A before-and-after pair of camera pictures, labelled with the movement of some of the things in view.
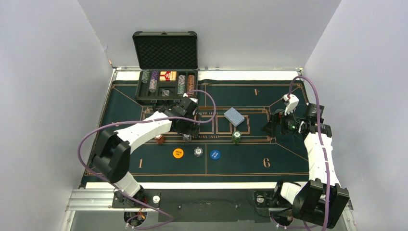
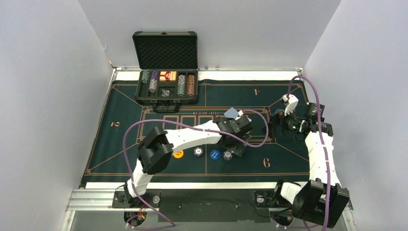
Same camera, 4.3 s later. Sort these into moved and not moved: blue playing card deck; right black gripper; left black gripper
Moved: left black gripper
Not moved: blue playing card deck; right black gripper
